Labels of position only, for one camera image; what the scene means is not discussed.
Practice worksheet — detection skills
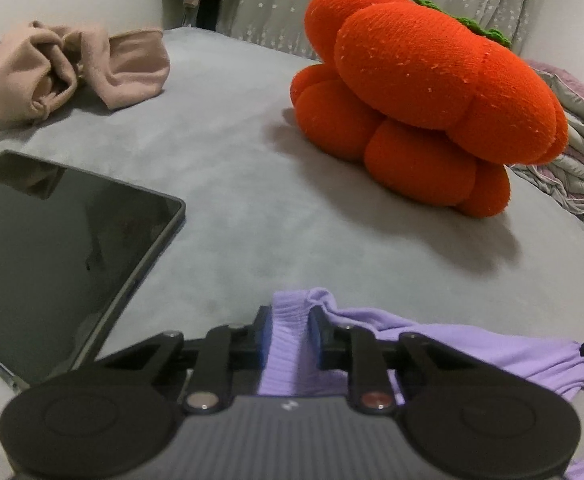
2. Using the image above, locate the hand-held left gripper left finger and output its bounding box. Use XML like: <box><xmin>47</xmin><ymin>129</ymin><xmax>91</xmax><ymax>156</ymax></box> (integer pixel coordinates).
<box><xmin>97</xmin><ymin>305</ymin><xmax>273</xmax><ymax>415</ymax></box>

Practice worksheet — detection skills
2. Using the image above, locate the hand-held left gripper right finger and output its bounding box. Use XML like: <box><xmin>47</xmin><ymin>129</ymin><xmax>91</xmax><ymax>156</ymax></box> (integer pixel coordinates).
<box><xmin>309</xmin><ymin>305</ymin><xmax>476</xmax><ymax>415</ymax></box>

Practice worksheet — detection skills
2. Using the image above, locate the grey bed sheet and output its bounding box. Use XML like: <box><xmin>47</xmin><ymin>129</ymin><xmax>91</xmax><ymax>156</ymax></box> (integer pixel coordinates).
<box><xmin>0</xmin><ymin>27</ymin><xmax>584</xmax><ymax>480</ymax></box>

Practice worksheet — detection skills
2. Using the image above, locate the folded grey and purple quilt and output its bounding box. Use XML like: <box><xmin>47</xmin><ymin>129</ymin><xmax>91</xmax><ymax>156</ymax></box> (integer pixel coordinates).
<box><xmin>509</xmin><ymin>57</ymin><xmax>584</xmax><ymax>216</ymax></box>

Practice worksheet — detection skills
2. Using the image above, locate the orange pumpkin plush cushion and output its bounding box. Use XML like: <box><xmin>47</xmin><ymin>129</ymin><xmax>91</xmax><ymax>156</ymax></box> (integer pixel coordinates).
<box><xmin>304</xmin><ymin>0</ymin><xmax>570</xmax><ymax>165</ymax></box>
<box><xmin>290</xmin><ymin>64</ymin><xmax>511</xmax><ymax>219</ymax></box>

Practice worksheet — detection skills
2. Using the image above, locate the black tablet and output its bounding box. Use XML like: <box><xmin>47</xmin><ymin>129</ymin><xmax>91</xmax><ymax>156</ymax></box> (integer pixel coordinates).
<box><xmin>0</xmin><ymin>150</ymin><xmax>187</xmax><ymax>392</ymax></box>

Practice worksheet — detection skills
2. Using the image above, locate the crumpled pink cloth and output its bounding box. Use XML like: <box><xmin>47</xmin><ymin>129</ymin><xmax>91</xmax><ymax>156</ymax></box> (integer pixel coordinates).
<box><xmin>0</xmin><ymin>21</ymin><xmax>171</xmax><ymax>128</ymax></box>

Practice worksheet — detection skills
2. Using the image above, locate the grey star-print curtain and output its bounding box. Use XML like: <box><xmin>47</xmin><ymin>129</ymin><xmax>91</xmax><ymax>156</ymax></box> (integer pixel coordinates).
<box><xmin>217</xmin><ymin>0</ymin><xmax>547</xmax><ymax>61</ymax></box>

